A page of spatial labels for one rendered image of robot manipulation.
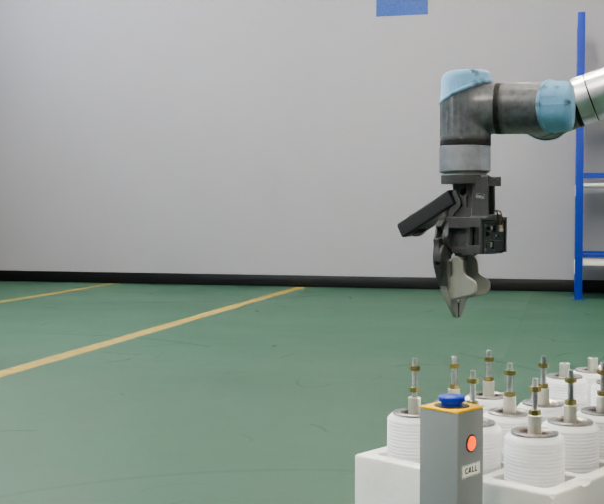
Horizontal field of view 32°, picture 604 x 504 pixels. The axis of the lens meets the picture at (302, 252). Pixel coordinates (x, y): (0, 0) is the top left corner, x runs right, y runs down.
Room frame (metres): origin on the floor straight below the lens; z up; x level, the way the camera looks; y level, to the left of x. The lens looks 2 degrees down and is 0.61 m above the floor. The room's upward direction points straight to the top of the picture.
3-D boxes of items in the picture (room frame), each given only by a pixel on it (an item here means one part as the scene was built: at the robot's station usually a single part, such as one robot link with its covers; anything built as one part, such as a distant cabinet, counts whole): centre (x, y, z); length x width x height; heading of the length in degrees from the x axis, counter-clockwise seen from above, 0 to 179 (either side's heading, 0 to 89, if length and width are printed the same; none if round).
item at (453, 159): (1.56, -0.24, 0.68); 0.08 x 0.08 x 0.05
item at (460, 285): (1.54, -0.24, 0.50); 0.06 x 0.03 x 0.09; 47
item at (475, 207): (1.55, -0.25, 0.60); 0.09 x 0.08 x 0.12; 47
